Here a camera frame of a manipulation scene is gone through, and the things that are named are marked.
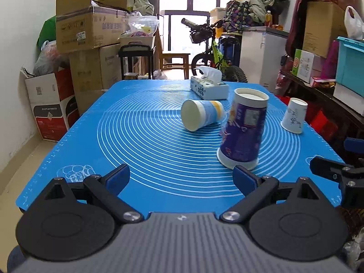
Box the white chest freezer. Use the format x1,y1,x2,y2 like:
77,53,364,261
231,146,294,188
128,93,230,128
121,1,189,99
239,27,288,92

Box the wooden chair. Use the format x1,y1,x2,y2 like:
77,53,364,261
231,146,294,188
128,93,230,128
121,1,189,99
154,29,190,80

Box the tall brown cardboard box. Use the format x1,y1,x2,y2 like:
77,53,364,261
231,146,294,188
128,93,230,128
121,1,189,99
302,2,347,58

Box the blue yellow paper cup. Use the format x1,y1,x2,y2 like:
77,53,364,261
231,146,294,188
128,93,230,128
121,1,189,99
181,100,225,132

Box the lower cardboard box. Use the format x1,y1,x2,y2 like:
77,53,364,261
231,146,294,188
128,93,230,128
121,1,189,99
69,44,121,114

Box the green white box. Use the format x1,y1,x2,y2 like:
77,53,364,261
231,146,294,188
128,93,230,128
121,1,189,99
291,49,315,83

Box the white paper cup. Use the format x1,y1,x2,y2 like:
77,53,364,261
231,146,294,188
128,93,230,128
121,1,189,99
281,97,308,134

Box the white red cardboard box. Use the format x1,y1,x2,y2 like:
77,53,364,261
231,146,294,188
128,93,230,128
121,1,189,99
20,68,80,142

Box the blue silicone mat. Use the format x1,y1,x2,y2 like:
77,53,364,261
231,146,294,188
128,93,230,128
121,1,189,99
15,80,342,216

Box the teal plastic bin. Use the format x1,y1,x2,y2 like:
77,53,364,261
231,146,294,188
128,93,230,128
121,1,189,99
336,36,364,97

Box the purple paper cup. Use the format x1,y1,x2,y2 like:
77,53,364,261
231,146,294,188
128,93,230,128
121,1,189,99
217,88,269,170

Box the white tissue box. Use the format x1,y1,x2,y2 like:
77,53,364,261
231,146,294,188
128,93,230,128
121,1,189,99
190,66,230,101

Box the large top cardboard box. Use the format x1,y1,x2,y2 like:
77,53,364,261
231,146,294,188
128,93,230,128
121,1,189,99
56,0,128,54

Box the green bicycle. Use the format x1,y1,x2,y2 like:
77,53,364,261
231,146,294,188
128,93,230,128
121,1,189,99
181,18,248,83

